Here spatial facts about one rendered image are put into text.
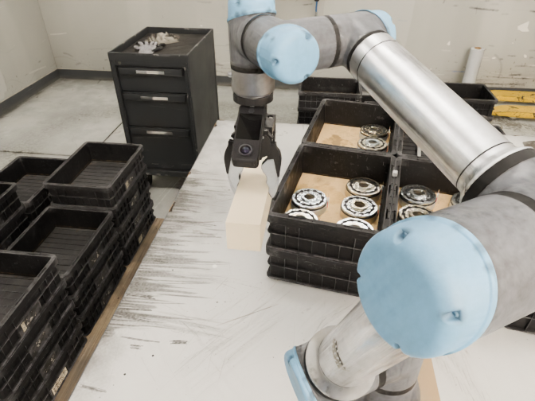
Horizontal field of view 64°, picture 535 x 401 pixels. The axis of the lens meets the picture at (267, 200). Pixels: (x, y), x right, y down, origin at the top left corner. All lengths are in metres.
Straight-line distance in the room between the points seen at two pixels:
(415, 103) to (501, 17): 4.07
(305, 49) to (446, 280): 0.37
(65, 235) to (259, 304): 1.13
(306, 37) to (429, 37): 3.92
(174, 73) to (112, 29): 2.45
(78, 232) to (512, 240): 1.83
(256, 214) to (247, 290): 0.45
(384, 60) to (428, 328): 0.37
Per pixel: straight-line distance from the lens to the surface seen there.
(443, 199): 1.38
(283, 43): 0.59
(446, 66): 4.62
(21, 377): 1.58
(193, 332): 1.10
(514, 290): 0.40
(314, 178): 1.38
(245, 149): 0.69
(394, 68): 0.60
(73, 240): 2.00
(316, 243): 1.08
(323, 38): 0.64
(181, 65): 2.45
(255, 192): 0.81
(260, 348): 1.06
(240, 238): 0.75
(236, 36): 0.70
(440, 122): 0.54
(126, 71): 2.58
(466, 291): 0.36
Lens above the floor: 1.56
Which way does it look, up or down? 35 degrees down
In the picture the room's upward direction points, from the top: straight up
